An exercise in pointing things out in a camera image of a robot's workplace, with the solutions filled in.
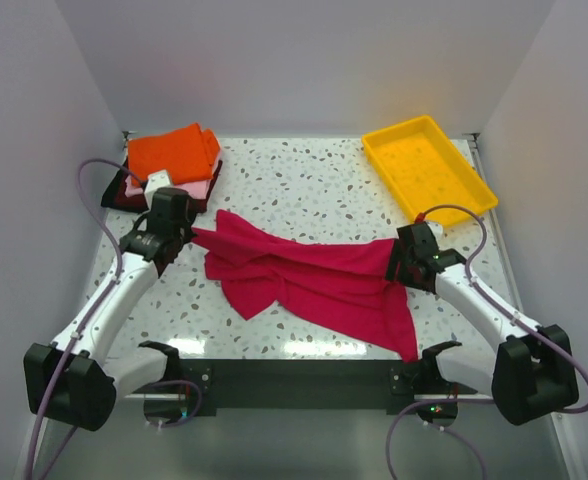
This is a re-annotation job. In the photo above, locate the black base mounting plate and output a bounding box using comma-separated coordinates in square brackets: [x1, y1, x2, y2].
[174, 359, 474, 416]

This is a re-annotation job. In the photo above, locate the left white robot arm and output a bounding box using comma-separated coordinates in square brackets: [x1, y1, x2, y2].
[23, 187, 194, 431]

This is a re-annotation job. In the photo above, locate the magenta t shirt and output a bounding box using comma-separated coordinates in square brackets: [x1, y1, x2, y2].
[193, 210, 419, 362]

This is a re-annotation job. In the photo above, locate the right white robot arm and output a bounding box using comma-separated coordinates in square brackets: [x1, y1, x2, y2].
[386, 222, 579, 425]

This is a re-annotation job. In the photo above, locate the orange folded t shirt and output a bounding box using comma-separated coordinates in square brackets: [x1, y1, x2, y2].
[127, 123, 221, 187]

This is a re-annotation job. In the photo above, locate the black folded t shirt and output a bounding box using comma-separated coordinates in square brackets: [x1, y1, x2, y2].
[100, 162, 200, 223]

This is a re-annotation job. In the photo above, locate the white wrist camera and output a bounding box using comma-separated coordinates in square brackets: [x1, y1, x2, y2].
[144, 169, 174, 204]
[427, 221, 444, 239]

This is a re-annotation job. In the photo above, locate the yellow plastic tray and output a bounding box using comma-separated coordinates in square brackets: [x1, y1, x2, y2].
[362, 115, 498, 227]

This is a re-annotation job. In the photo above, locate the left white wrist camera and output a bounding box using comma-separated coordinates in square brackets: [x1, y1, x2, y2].
[144, 169, 174, 204]

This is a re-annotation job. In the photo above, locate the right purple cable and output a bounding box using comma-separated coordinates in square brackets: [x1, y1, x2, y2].
[379, 203, 588, 480]

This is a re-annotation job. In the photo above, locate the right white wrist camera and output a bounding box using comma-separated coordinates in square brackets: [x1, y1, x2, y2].
[427, 221, 444, 239]

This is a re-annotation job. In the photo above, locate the maroon folded t shirt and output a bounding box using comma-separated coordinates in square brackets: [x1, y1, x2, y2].
[101, 163, 223, 214]

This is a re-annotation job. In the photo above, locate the pink folded t shirt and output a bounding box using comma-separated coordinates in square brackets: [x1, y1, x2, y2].
[125, 157, 222, 200]

